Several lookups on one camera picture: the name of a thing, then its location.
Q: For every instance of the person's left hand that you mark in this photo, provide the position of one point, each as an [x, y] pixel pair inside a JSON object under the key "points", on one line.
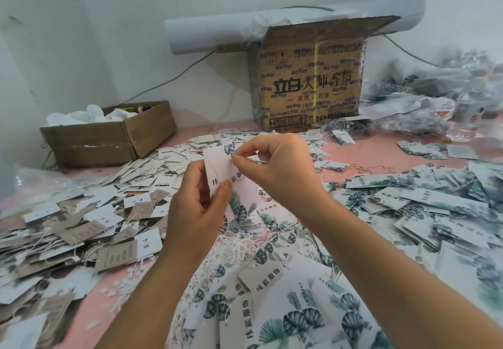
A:
{"points": [[192, 219]]}

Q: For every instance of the person's right hand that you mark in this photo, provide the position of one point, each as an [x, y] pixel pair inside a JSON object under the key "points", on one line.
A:
{"points": [[283, 172]]}

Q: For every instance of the single white leaf print tag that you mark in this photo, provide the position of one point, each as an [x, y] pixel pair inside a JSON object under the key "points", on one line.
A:
{"points": [[234, 187]]}

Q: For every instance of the heap of small tags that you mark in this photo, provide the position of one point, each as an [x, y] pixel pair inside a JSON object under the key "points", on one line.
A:
{"points": [[177, 160]]}

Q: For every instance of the pile of brown white tags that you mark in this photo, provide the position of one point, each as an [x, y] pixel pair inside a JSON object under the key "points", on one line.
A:
{"points": [[63, 246]]}

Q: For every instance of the pile of green leaf tags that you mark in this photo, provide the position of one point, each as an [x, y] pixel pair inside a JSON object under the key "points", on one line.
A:
{"points": [[424, 239]]}

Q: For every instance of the person's right forearm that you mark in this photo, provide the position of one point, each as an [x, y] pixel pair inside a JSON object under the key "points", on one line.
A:
{"points": [[416, 282]]}

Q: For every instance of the person's left forearm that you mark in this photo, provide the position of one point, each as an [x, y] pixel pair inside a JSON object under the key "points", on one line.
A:
{"points": [[145, 309]]}

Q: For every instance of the large printed cardboard box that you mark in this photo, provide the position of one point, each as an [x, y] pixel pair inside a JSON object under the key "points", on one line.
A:
{"points": [[310, 81]]}

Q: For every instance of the small open cardboard box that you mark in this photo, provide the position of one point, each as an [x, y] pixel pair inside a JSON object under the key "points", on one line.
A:
{"points": [[106, 132]]}

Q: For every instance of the white crumpled material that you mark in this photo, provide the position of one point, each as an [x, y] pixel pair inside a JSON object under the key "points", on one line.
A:
{"points": [[90, 115]]}

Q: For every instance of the clear plastic bag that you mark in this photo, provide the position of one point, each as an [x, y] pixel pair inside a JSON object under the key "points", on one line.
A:
{"points": [[39, 184]]}

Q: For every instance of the white roll in plastic wrap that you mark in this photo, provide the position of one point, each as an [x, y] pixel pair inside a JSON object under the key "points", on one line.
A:
{"points": [[216, 29]]}

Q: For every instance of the heap of clear plastic bags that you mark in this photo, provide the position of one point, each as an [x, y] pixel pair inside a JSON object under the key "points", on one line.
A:
{"points": [[436, 99]]}

